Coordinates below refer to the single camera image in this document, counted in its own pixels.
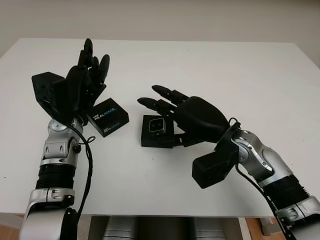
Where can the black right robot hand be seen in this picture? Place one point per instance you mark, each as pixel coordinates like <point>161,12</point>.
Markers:
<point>202,117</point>

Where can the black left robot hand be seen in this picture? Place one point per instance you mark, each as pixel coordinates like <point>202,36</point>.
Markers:
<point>77,87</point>

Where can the black RealSense box lid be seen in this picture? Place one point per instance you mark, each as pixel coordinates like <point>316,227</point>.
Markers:
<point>107,117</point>

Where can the small silver depth camera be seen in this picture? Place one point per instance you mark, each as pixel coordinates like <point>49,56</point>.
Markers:
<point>156,126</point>

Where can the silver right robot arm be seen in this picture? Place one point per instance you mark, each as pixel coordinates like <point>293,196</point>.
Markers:
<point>270,160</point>

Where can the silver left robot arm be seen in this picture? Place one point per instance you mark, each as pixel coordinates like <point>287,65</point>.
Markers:
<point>55,150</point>

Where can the silver right robot thigh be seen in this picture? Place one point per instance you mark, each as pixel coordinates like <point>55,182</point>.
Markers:
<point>213,230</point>

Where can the silver robot thigh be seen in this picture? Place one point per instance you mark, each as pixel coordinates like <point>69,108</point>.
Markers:
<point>213,230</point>
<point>122,230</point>

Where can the dark robot waist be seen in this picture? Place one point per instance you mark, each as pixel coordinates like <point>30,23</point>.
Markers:
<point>167,230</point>

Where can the grey metal table foot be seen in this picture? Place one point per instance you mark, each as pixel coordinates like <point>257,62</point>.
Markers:
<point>266,226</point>

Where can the silver left robot thigh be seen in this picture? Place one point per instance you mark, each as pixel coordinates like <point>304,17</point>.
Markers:
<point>122,230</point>

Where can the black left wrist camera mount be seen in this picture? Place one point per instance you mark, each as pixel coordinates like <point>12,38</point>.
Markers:
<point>45,87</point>

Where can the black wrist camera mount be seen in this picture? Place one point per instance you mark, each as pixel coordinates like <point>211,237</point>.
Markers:
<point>210,170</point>
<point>45,87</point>

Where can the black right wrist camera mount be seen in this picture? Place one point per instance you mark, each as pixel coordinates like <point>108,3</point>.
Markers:
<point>210,170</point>

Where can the black camera box base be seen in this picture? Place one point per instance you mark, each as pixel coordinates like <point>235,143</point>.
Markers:
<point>150,141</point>

